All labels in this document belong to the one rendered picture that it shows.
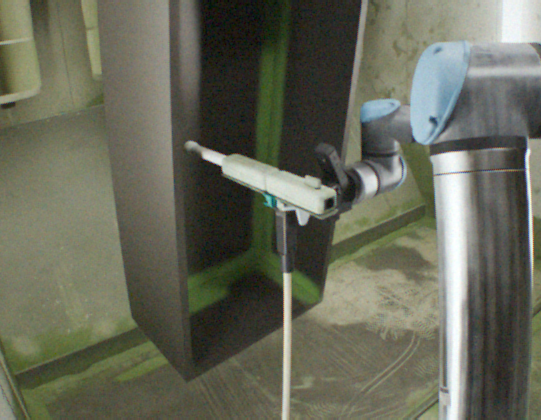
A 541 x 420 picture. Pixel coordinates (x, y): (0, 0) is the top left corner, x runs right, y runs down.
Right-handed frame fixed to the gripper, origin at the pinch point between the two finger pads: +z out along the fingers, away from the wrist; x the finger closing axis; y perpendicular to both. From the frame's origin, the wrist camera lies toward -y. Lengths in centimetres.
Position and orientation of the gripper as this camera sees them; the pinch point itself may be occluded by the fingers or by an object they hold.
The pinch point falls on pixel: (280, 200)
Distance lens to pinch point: 94.4
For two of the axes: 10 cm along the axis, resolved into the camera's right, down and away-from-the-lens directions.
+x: -6.4, -3.2, 7.0
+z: -7.7, 2.7, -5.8
